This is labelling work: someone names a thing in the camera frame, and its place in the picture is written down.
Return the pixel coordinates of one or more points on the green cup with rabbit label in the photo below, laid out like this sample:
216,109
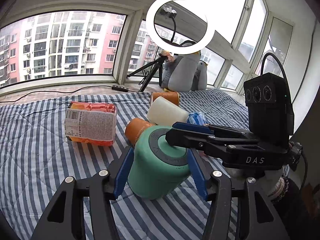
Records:
157,168

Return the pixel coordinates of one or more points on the cream white cup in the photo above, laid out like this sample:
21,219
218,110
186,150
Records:
165,113

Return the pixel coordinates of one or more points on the orange snack bag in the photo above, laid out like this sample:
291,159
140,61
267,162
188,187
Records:
91,123

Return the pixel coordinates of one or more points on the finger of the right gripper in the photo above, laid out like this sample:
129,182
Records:
217,131

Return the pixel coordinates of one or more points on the inline cable remote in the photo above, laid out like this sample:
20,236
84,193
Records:
120,88

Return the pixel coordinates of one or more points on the blue orange snack packet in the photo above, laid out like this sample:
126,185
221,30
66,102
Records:
197,118

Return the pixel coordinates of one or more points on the small grey penguin plush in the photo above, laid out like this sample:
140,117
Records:
200,77

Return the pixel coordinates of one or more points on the ring light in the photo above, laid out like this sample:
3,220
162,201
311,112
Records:
186,25

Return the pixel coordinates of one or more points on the black camera box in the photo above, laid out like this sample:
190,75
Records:
270,111

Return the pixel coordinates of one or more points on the small orange cup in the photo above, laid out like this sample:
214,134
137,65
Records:
173,97

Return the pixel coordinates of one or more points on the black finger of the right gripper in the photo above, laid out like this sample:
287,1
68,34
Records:
197,141

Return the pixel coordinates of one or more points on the brown paper cup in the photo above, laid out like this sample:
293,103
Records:
135,128

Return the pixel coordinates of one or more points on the large grey penguin plush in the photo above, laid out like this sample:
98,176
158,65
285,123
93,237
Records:
178,74

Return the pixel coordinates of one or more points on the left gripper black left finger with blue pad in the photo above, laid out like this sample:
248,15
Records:
64,216

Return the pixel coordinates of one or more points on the black tripod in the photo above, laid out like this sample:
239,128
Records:
149,70

